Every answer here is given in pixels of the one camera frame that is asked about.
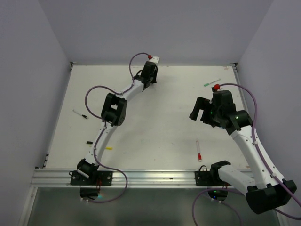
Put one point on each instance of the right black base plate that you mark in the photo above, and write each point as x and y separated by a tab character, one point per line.
204	178

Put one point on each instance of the red capped white marker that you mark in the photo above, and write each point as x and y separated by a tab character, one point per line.
198	151

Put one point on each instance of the green capped white pen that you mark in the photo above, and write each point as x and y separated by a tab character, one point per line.
209	83

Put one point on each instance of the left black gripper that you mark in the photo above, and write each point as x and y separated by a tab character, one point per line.
155	72

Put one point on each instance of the black capped white pen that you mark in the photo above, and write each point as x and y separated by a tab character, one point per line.
80	114

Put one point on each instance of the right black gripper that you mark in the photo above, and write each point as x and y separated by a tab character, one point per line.
201	103

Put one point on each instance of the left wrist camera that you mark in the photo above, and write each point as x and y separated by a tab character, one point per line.
155	59

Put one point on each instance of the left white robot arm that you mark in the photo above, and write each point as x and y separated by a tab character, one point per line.
112	115

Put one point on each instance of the aluminium mounting rail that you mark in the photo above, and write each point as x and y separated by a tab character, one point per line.
138	178

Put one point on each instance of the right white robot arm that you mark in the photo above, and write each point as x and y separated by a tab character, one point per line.
267	189

